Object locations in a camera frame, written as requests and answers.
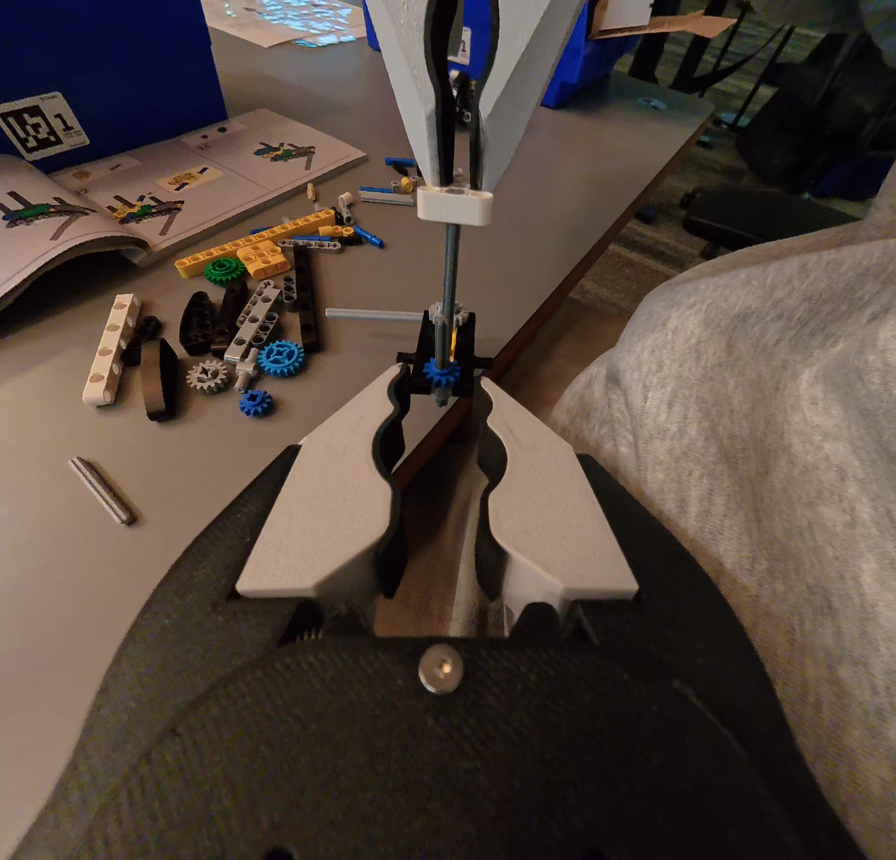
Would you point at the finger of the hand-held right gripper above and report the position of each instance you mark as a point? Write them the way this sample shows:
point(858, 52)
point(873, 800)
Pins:
point(399, 33)
point(539, 33)

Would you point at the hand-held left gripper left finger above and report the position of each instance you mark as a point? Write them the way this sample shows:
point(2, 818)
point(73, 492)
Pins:
point(329, 510)

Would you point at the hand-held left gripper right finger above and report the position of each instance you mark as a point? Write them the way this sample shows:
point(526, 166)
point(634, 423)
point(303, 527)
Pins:
point(553, 517)

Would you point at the black lego gear assembly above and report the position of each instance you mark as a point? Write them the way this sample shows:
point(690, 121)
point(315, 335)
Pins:
point(423, 356)

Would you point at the white short lego beam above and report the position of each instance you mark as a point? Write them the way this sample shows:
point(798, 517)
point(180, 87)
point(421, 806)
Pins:
point(455, 209)

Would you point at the long grey lego axle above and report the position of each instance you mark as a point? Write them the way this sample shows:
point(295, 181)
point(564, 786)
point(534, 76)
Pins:
point(450, 272)

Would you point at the small blue lego gear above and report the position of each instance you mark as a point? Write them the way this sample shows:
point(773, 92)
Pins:
point(255, 403)

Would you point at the large blue lego gear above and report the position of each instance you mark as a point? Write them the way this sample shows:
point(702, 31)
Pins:
point(281, 360)

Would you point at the grey lego axle connector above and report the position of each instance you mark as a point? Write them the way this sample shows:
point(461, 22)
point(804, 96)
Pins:
point(246, 373)

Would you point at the cluster of small lego pins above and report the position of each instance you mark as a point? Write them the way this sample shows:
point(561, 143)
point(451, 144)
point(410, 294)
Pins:
point(385, 197)

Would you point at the grey lego gear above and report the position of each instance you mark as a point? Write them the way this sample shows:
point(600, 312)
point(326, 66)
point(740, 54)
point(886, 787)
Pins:
point(208, 377)

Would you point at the black long lego beam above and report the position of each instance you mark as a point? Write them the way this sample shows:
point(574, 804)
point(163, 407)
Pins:
point(308, 307)

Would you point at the light grey lego beam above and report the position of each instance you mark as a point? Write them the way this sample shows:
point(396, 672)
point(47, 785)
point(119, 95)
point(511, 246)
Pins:
point(255, 314)

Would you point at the lego instruction booklet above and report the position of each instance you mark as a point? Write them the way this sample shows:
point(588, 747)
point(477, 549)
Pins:
point(231, 160)

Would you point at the black curved lego panel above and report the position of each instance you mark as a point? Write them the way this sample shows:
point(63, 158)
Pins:
point(157, 384)

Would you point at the dark grey short lego beam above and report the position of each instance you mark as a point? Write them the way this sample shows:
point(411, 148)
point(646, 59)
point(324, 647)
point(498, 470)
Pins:
point(290, 293)

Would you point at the grey ridged lego rod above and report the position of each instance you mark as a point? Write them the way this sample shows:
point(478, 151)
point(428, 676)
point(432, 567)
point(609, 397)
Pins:
point(105, 492)

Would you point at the thin grey lego beam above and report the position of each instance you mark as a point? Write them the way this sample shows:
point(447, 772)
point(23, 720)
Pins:
point(311, 244)

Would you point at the black ribbed lego panel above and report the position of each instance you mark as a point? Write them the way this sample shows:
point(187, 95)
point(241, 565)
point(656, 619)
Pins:
point(196, 324)

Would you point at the small black lego connector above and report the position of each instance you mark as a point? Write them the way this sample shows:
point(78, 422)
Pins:
point(147, 328)

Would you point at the green lego gear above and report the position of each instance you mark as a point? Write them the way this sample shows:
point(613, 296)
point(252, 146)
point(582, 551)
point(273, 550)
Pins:
point(224, 272)

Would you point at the yellow T-shaped lego beam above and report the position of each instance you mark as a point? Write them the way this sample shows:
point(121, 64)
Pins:
point(262, 258)

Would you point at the white long lego beam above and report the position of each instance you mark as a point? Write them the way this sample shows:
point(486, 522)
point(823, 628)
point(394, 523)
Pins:
point(112, 349)

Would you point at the yellow long lego beam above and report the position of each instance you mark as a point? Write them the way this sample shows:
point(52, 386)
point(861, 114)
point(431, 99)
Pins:
point(231, 249)

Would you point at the blue plastic bin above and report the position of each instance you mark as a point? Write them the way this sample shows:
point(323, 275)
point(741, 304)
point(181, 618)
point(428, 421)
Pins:
point(581, 68)
point(105, 33)

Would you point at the loose paper sheets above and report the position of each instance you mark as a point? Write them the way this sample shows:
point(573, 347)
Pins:
point(280, 12)

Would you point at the black office chair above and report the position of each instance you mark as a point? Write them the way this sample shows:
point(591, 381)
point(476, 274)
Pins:
point(756, 216)

